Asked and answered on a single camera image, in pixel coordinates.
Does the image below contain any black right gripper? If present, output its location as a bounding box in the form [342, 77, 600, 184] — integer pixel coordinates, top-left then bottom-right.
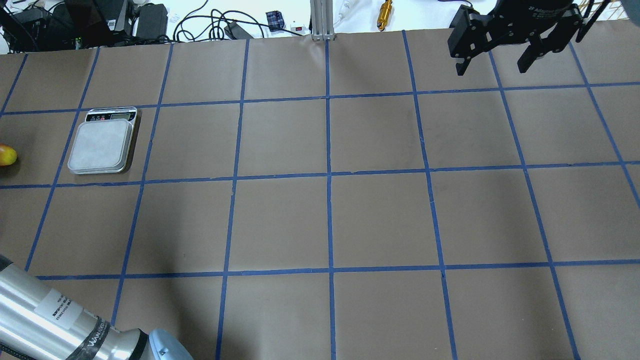
[447, 0, 585, 76]

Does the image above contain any red yellow mango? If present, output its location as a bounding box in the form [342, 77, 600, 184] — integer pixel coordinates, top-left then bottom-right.
[0, 143, 18, 167]

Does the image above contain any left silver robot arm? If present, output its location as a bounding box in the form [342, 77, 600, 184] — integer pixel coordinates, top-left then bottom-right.
[0, 256, 192, 360]

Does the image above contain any gold metal cylinder tool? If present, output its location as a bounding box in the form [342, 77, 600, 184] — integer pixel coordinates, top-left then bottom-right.
[375, 0, 393, 32]

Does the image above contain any small blue device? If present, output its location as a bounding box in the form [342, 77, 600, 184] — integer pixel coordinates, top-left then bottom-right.
[265, 10, 285, 33]

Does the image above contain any silver digital kitchen scale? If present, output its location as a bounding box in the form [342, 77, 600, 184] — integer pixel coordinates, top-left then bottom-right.
[67, 106, 138, 175]

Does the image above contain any aluminium frame post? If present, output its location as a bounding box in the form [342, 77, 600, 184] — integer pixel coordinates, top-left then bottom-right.
[310, 0, 336, 41]

